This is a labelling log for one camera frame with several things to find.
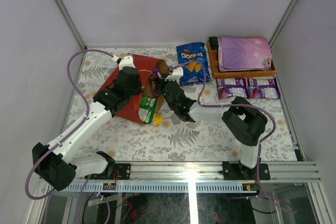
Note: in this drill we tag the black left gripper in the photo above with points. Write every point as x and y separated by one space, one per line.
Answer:
130 74

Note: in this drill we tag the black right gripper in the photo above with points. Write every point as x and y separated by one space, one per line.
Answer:
159 87

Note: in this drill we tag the green snack packet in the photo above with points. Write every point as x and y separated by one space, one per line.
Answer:
146 110

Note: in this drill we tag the yellow snack packet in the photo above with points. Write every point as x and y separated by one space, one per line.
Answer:
157 119

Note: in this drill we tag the blue Doritos chip bag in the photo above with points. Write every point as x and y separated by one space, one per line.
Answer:
196 69

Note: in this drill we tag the purple snack packet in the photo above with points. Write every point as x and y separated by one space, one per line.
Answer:
263 88
232 87

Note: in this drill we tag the purple Fox's berries candy bag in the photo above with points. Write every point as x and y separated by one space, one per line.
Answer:
155 73

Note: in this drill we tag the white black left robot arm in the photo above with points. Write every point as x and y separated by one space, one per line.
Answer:
55 162

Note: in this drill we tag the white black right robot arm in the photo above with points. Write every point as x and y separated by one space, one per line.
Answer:
245 121

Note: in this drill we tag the orange wooden tray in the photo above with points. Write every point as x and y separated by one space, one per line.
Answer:
216 73

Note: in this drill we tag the black object in tray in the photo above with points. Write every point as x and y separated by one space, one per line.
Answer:
213 42

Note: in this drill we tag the purple snowflake cloth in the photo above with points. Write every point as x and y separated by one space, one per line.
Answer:
239 54

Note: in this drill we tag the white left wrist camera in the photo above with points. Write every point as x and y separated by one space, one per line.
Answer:
126 61

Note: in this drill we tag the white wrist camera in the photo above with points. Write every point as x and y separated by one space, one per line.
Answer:
126 61
175 74

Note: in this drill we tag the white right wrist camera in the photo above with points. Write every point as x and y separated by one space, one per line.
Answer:
175 74

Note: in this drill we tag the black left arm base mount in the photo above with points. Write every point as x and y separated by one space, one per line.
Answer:
121 171

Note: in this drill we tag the aluminium front rail frame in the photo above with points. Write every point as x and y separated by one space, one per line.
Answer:
173 176

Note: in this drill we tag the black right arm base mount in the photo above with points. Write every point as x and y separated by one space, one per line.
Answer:
237 171

